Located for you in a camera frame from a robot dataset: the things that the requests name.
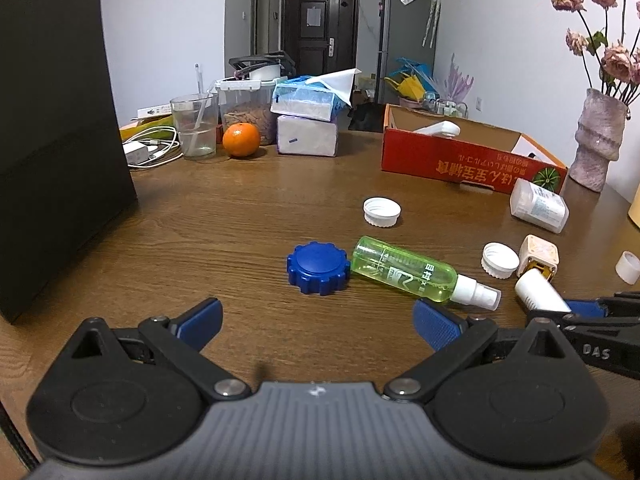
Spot blue gear-shaped cap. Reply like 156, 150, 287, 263
286, 240, 350, 296

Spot yellow bag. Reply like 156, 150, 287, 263
384, 74, 426, 102

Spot orange fruit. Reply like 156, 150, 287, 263
222, 122, 260, 158

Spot grey refrigerator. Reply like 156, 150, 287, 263
375, 0, 436, 104

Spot dried pink roses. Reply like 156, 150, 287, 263
550, 0, 639, 106

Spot white cap near box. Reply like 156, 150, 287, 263
362, 197, 401, 229

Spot white cap near cube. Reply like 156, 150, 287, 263
480, 242, 520, 280

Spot large white pill bottle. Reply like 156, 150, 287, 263
510, 179, 570, 234

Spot dark entrance door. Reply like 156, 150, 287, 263
281, 0, 359, 76

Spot orange cardboard box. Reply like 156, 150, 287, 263
381, 104, 568, 194

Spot black monitor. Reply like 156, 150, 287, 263
1, 0, 137, 323

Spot clear food container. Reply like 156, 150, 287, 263
215, 77, 286, 145

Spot small white cup cap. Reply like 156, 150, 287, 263
615, 250, 640, 285

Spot red white lint brush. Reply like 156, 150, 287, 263
414, 120, 461, 139

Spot white cube power adapter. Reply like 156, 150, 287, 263
516, 234, 560, 282

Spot blue tissue pack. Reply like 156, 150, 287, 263
270, 68, 360, 122

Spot clear plastic cup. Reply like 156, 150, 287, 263
170, 92, 219, 159

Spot white charger with cable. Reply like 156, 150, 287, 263
122, 126, 183, 170

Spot pink textured vase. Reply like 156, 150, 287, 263
568, 89, 628, 193

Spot small white bottle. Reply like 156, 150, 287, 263
514, 269, 570, 313

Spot purple hangers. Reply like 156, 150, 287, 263
444, 55, 475, 103

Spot green spray bottle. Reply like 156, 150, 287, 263
350, 236, 501, 311

